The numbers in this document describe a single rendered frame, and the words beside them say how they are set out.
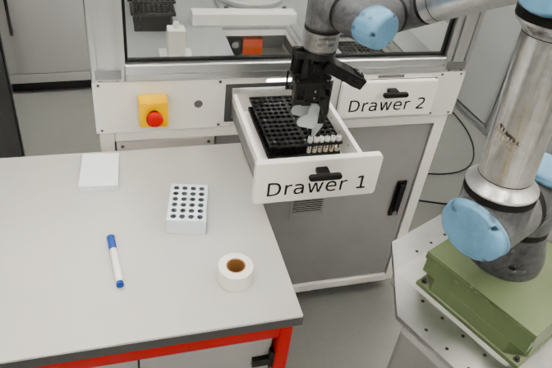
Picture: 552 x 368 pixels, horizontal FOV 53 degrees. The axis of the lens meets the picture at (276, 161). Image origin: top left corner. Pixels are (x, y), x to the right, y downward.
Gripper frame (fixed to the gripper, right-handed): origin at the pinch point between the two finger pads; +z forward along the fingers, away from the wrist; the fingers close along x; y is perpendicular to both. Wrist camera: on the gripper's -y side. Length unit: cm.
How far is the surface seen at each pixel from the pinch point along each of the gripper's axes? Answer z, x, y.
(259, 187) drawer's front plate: 7.1, 10.8, 14.9
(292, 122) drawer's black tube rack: 3.8, -8.3, 2.3
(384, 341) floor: 94, -2, -41
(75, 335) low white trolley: 18, 34, 52
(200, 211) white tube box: 14.7, 8.4, 27.0
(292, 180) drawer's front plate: 5.9, 10.8, 7.6
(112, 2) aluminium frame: -20, -23, 43
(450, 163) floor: 94, -98, -121
